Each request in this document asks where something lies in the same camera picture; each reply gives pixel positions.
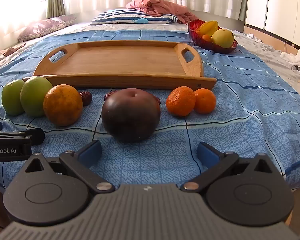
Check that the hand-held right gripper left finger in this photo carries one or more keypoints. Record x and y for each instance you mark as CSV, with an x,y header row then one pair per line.
x,y
91,153

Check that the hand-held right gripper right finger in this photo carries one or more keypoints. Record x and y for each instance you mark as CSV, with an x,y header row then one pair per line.
x,y
207,153

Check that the green apple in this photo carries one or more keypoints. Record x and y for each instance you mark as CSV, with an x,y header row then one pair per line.
x,y
35,95
11,100

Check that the large orange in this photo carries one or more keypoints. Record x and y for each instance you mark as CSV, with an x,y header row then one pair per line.
x,y
62,105

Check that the smooth small mandarin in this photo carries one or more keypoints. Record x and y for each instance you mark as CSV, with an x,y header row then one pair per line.
x,y
206,101

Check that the dark purple plum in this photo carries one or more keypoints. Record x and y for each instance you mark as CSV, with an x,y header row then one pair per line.
x,y
131,116

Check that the wrinkly mandarin orange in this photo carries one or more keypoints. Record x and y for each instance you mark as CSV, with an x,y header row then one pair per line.
x,y
180,101

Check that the wooden tray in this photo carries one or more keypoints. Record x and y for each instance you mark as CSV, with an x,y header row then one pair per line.
x,y
115,60

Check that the blue checked blanket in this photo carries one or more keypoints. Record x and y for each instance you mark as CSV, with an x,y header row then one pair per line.
x,y
240,120

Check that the pink cloth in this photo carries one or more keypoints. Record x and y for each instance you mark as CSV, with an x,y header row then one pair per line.
x,y
5,53

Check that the purple floral pillow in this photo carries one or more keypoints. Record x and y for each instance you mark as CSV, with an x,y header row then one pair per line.
x,y
42,27

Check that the tiny orange kumquat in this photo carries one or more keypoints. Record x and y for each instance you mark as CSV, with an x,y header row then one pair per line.
x,y
206,38

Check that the yellow mango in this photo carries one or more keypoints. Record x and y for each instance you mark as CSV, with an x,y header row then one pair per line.
x,y
222,38

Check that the red glass bowl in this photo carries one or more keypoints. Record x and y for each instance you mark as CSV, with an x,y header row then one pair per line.
x,y
197,37

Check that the small white cloth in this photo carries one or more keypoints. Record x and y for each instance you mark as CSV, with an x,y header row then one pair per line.
x,y
250,35

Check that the yellow starfruit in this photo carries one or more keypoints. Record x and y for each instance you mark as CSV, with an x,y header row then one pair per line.
x,y
210,27

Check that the white clothes pile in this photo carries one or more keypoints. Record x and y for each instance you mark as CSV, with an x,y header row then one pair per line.
x,y
297,61

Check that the blue white striped pillow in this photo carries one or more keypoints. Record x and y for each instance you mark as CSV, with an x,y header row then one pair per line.
x,y
120,17

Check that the pink quilt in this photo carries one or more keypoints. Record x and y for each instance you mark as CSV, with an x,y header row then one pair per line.
x,y
160,7

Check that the white wardrobe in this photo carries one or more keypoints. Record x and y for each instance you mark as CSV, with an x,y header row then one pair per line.
x,y
277,5

